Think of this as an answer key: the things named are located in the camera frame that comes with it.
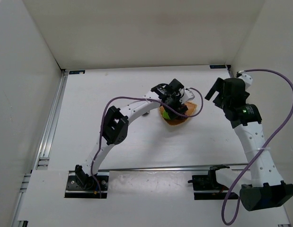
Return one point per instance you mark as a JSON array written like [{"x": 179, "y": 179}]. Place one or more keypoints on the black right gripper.
[{"x": 218, "y": 89}]

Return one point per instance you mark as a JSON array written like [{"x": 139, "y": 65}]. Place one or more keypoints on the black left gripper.
[{"x": 175, "y": 108}]

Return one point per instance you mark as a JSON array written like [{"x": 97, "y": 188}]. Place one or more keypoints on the green fake apple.
[{"x": 165, "y": 115}]

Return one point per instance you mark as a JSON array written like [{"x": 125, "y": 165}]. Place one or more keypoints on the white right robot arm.
[{"x": 266, "y": 189}]

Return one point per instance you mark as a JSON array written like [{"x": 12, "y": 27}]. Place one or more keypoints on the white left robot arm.
[{"x": 115, "y": 122}]

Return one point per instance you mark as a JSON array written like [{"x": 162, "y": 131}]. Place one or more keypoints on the woven triangular fruit basket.
[{"x": 191, "y": 110}]

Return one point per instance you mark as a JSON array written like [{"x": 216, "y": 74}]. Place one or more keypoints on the blue right corner label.
[{"x": 217, "y": 66}]

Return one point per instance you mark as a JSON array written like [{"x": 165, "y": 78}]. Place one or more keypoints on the blue corner label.
[
  {"x": 76, "y": 72},
  {"x": 217, "y": 66}
]

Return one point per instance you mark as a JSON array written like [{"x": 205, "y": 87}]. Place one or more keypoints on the blue left corner label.
[{"x": 76, "y": 72}]

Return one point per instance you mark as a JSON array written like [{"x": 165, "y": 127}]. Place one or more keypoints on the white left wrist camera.
[{"x": 186, "y": 96}]

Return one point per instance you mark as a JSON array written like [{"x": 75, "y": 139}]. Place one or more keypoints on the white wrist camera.
[
  {"x": 246, "y": 78},
  {"x": 186, "y": 96}
]

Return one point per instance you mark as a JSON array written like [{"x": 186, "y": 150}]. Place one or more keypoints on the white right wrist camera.
[{"x": 246, "y": 78}]

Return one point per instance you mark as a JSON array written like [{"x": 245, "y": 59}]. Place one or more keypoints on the aluminium front rail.
[{"x": 235, "y": 167}]

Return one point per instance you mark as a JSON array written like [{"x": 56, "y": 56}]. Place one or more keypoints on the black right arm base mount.
[{"x": 214, "y": 185}]

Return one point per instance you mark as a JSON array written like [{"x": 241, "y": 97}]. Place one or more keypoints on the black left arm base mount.
[{"x": 81, "y": 185}]

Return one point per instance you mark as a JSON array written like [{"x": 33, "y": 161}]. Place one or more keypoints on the aluminium left side rail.
[{"x": 42, "y": 156}]

